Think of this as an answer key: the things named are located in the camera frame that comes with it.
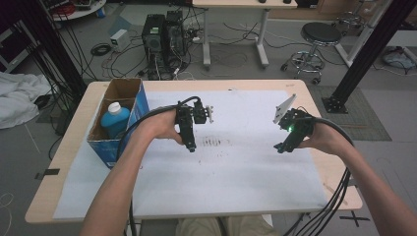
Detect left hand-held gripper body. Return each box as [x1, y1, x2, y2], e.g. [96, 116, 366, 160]
[175, 97, 215, 145]

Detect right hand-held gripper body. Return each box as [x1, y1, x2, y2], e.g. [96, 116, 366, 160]
[272, 93, 316, 146]

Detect blue bottle with white cap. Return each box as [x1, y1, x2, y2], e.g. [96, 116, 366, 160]
[100, 101, 132, 140]

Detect blue cardboard box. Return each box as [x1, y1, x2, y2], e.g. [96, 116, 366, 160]
[87, 78, 150, 170]

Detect person's left hand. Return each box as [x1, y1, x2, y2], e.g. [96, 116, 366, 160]
[139, 107, 185, 146]

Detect person's right hand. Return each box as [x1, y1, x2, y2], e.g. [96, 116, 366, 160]
[297, 119, 349, 155]

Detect white table mat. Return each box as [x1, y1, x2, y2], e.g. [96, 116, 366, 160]
[52, 89, 328, 220]

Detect grey floor mat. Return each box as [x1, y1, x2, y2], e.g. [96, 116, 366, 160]
[308, 85, 392, 143]

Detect person's left leg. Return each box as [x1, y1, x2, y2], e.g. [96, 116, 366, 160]
[175, 216, 226, 236]

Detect person's leg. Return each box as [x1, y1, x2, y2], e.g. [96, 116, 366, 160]
[175, 216, 226, 236]
[225, 214, 278, 236]

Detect black computer tower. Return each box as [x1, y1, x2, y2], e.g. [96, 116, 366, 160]
[163, 10, 189, 72]
[141, 13, 168, 82]

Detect person's right leg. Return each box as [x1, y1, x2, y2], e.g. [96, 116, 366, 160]
[225, 214, 278, 236]

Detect black round stool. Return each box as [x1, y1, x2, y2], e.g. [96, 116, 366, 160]
[280, 22, 343, 86]

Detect small white box device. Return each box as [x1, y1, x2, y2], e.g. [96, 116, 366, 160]
[109, 29, 132, 53]

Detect white metal stand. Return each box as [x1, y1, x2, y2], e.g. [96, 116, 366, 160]
[333, 0, 394, 69]

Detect pale blue floor object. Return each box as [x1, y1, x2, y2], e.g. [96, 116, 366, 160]
[382, 45, 417, 71]

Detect white-legged desk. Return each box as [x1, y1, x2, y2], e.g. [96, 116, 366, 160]
[191, 0, 299, 71]

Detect black tape strip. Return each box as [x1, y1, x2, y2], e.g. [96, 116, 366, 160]
[34, 167, 61, 181]

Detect round white table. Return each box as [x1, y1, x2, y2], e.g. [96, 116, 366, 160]
[42, 0, 107, 23]

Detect white crumpled cloth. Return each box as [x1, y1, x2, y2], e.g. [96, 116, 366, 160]
[0, 71, 52, 130]

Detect grey cabinet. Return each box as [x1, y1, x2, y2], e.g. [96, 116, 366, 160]
[0, 19, 37, 74]

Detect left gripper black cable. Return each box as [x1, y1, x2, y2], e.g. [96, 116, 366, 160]
[116, 95, 202, 236]

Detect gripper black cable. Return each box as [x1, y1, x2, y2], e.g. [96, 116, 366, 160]
[284, 116, 356, 236]
[116, 95, 202, 236]

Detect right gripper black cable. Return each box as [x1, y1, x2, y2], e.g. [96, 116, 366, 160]
[284, 116, 356, 236]

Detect coiled black cable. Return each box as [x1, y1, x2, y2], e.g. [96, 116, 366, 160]
[89, 42, 113, 57]

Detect black metal post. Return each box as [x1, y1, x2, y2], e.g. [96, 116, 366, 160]
[6, 0, 89, 99]
[321, 0, 417, 115]

